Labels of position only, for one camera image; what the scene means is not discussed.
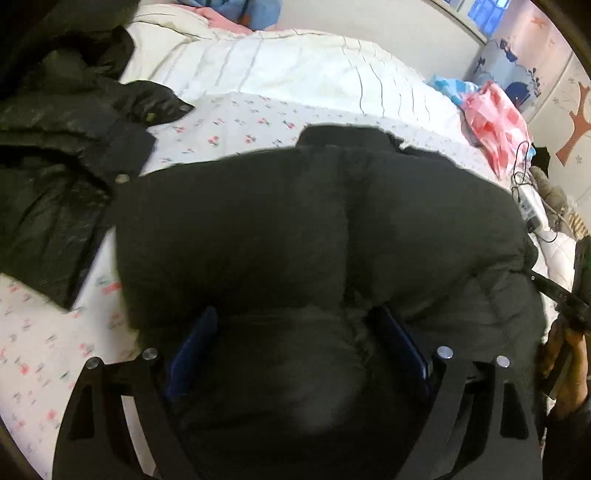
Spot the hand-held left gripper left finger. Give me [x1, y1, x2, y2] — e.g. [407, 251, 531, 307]
[52, 305, 219, 480]

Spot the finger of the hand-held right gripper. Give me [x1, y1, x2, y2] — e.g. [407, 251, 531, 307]
[526, 270, 589, 320]

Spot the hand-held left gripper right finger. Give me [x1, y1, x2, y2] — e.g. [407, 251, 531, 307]
[372, 305, 543, 480]

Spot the black puffer jacket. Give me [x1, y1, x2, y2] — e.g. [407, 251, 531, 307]
[113, 124, 548, 480]

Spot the person's right hand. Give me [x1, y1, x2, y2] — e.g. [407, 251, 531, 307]
[538, 318, 591, 418]

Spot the white quilted blanket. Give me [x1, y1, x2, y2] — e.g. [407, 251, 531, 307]
[531, 222, 580, 289]

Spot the beige cloth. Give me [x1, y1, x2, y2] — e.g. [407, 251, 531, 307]
[530, 165, 578, 220]

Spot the pink patterned cloth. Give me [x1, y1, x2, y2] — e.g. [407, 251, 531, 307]
[459, 82, 532, 181]

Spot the shiny black jacket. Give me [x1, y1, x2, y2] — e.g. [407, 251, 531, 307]
[0, 0, 195, 310]

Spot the light blue printed cloth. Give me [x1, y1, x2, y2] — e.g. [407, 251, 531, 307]
[425, 76, 481, 108]

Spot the floral bed sheet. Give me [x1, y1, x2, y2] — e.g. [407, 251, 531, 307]
[0, 90, 513, 480]

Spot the window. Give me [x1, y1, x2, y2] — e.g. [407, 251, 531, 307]
[466, 0, 509, 34]

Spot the white striped quilt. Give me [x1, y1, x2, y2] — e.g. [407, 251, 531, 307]
[119, 4, 462, 148]

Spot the white power strip with cables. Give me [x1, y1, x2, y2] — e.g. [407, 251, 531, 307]
[510, 141, 560, 244]

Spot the tree wall sticker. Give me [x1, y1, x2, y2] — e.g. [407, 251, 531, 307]
[554, 82, 591, 167]

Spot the blue figure wall poster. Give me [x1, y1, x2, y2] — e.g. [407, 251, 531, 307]
[471, 39, 542, 110]

